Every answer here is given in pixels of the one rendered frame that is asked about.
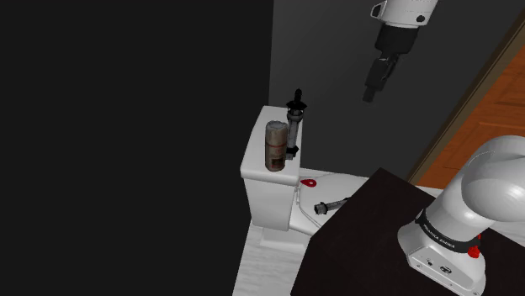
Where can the white toilet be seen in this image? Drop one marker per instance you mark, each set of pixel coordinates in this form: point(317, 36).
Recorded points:
point(270, 201)

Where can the grey tube with black cap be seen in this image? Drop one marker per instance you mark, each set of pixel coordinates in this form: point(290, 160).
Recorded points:
point(328, 206)

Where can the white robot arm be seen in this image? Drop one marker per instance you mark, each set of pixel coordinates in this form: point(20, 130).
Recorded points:
point(459, 221)

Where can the dark robot stand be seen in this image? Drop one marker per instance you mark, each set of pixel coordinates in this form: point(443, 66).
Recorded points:
point(361, 242)

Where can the small red flat object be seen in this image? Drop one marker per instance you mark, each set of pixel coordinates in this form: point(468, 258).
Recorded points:
point(308, 182)

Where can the brown cylindrical can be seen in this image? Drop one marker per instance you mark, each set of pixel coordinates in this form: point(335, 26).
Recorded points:
point(275, 145)

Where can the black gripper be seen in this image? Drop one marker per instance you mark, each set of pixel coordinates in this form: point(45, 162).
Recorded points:
point(396, 39)

